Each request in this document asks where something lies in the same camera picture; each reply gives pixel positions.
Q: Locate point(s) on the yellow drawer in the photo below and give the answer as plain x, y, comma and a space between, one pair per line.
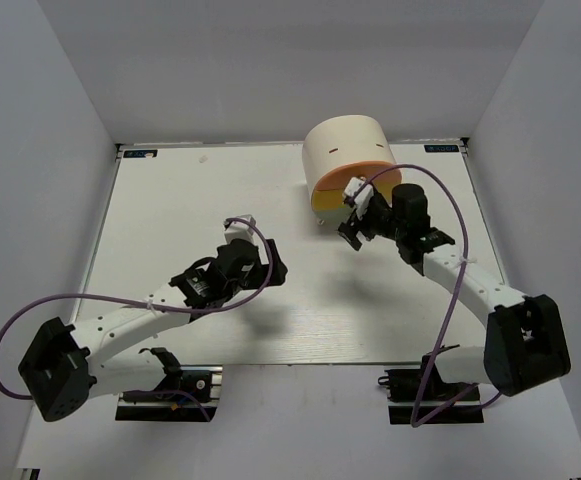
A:
327, 200

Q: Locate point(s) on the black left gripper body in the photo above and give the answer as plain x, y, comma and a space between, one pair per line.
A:
258, 271

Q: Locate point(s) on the cream round drawer cabinet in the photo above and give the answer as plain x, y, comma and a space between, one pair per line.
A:
343, 140

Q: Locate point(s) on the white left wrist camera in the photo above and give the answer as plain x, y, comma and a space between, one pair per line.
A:
239, 228

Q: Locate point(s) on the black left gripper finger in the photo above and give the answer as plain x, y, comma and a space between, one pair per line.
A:
261, 281
276, 269

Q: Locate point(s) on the blue corner label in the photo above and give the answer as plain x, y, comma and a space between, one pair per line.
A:
441, 148
140, 153

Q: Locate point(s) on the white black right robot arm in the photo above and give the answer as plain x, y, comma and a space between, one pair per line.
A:
525, 344

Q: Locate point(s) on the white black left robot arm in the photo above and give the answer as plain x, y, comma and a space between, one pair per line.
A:
66, 365

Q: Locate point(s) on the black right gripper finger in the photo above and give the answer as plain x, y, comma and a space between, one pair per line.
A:
349, 229
352, 239

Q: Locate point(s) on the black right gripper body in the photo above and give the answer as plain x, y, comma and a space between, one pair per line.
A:
378, 220

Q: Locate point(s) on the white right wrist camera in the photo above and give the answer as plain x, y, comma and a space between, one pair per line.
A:
357, 195

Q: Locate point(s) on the blue left corner label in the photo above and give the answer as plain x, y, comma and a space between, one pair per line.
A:
140, 153

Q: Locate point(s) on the blue right corner label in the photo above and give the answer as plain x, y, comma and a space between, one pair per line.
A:
441, 148

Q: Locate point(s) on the grey bottom drawer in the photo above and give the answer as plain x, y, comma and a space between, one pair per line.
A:
333, 217

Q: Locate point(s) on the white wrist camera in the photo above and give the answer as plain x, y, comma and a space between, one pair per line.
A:
239, 228
357, 195

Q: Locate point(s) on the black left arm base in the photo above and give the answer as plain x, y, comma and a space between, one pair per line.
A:
192, 396

